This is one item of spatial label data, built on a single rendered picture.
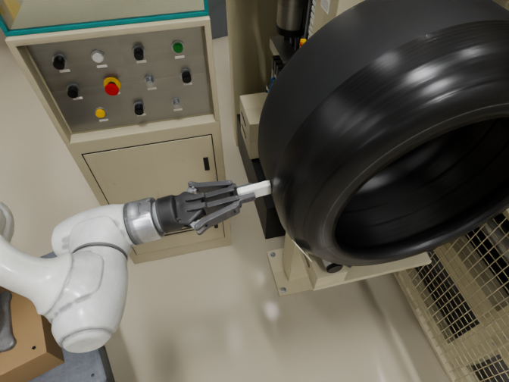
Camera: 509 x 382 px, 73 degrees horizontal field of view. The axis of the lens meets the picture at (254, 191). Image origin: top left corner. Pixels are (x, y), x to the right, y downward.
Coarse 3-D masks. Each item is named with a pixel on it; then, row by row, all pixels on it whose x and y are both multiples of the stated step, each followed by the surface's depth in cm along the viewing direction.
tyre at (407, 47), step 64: (384, 0) 58; (448, 0) 55; (320, 64) 58; (384, 64) 50; (448, 64) 47; (320, 128) 54; (384, 128) 50; (448, 128) 51; (320, 192) 58; (384, 192) 103; (448, 192) 93; (320, 256) 76; (384, 256) 82
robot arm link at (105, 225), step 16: (96, 208) 69; (112, 208) 68; (64, 224) 67; (80, 224) 66; (96, 224) 65; (112, 224) 66; (64, 240) 66; (80, 240) 63; (96, 240) 63; (112, 240) 64; (128, 240) 68; (128, 256) 68
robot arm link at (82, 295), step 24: (0, 240) 52; (0, 264) 50; (24, 264) 52; (48, 264) 54; (72, 264) 55; (96, 264) 58; (120, 264) 62; (24, 288) 52; (48, 288) 53; (72, 288) 53; (96, 288) 55; (120, 288) 59; (48, 312) 53; (72, 312) 52; (96, 312) 53; (120, 312) 57; (72, 336) 51; (96, 336) 53
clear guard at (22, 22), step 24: (0, 0) 86; (24, 0) 88; (48, 0) 89; (72, 0) 90; (96, 0) 91; (120, 0) 93; (144, 0) 94; (168, 0) 95; (192, 0) 97; (0, 24) 90; (24, 24) 92; (48, 24) 93; (72, 24) 94; (96, 24) 95; (120, 24) 97
